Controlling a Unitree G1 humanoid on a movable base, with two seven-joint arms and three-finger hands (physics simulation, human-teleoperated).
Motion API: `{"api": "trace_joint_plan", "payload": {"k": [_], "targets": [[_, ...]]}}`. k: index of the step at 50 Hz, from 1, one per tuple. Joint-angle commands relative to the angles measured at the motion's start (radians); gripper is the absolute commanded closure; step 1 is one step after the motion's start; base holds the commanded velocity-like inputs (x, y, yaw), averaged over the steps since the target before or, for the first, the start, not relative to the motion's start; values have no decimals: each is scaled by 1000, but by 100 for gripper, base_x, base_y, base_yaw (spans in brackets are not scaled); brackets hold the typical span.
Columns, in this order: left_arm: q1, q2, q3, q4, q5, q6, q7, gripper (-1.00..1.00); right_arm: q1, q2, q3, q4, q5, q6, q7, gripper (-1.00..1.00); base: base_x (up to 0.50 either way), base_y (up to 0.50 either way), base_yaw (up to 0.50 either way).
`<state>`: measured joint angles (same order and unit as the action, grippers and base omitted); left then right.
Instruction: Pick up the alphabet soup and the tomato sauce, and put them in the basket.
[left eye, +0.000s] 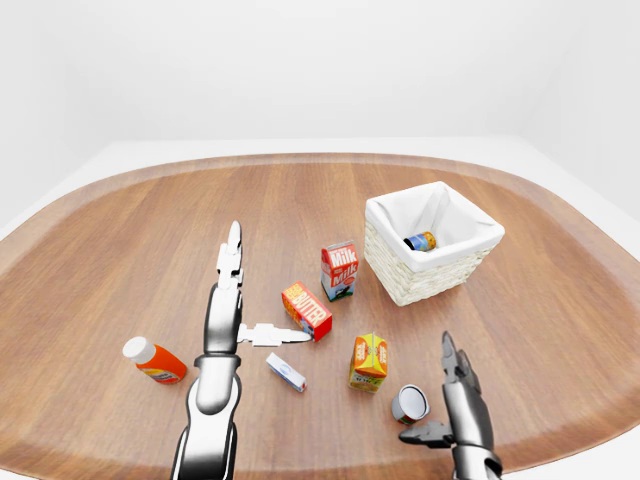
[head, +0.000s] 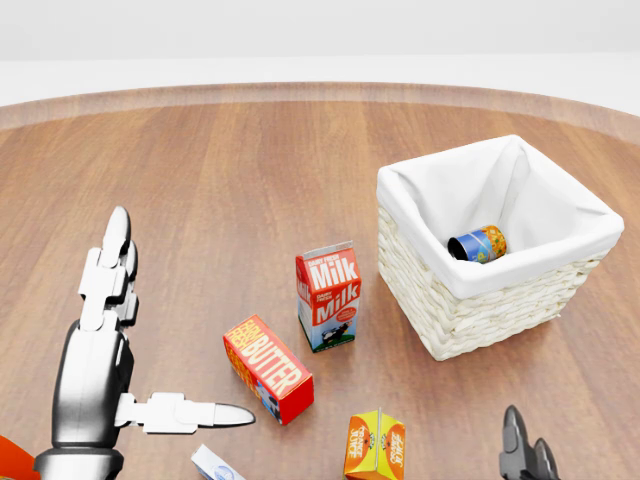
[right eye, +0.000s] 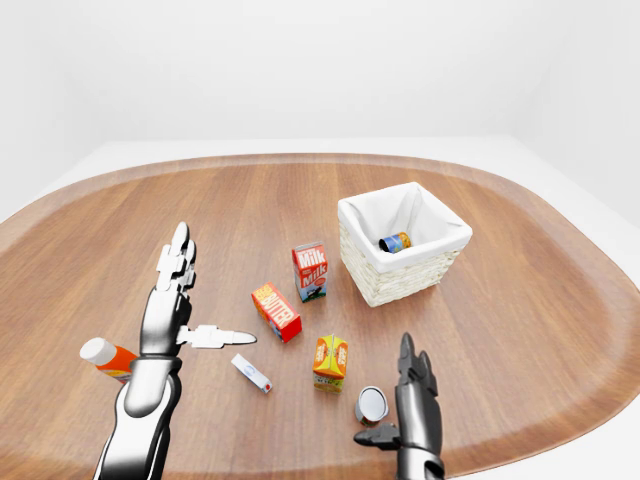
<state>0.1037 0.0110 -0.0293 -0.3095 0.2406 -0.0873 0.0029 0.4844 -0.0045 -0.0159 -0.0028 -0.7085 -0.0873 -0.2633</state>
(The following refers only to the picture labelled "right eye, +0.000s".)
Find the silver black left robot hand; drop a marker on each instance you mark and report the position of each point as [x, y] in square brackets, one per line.
[162, 320]

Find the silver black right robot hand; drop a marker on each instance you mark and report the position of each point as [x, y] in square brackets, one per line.
[417, 410]

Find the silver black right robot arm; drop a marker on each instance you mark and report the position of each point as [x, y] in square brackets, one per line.
[419, 465]

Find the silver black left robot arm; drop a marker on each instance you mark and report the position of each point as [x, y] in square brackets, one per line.
[137, 415]

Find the silver-topped tomato sauce can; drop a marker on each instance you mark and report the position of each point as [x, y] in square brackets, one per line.
[371, 405]

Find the white woven basket with liner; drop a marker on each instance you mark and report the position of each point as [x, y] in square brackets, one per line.
[400, 245]

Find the blue and yellow soup can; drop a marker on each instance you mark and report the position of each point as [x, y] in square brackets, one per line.
[396, 242]

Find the orange bottle with white cap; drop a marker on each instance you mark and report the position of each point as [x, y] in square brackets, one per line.
[107, 359]

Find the orange yellow juice carton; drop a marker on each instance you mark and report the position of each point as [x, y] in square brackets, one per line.
[330, 364]

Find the small white flat box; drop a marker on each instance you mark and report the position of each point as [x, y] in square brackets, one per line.
[251, 373]

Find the red orange butter box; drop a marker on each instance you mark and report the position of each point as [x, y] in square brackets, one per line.
[276, 311]

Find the red milk carton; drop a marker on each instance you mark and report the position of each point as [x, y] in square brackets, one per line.
[310, 272]

